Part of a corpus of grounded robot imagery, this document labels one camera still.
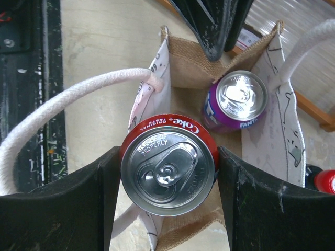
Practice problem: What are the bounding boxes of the purple Fanta can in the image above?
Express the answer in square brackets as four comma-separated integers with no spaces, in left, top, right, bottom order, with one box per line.
[202,70,268,133]

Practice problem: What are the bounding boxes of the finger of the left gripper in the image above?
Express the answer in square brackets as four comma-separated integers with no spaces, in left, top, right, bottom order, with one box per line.
[224,0,254,52]
[169,0,238,61]

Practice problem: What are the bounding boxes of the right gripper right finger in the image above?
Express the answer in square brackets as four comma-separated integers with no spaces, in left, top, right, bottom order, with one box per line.
[218,146,334,250]

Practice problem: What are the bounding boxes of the small red-capped sauce bottle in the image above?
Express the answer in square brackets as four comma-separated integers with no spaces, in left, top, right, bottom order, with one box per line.
[305,164,335,195]

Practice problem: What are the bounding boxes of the black aluminium base frame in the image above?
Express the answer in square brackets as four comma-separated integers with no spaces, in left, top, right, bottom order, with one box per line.
[1,1,68,192]

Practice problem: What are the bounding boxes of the canvas jute tote bag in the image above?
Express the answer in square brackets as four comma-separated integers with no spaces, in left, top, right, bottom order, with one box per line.
[1,19,334,250]

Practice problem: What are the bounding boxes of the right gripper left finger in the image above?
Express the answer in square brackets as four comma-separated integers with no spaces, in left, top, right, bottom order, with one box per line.
[1,146,120,250]

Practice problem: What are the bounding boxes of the red Coke can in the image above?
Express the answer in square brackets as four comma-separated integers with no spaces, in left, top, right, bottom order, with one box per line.
[120,114,219,216]

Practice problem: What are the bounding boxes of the white red labelled packet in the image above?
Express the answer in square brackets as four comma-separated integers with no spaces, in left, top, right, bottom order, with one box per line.
[236,28,262,51]

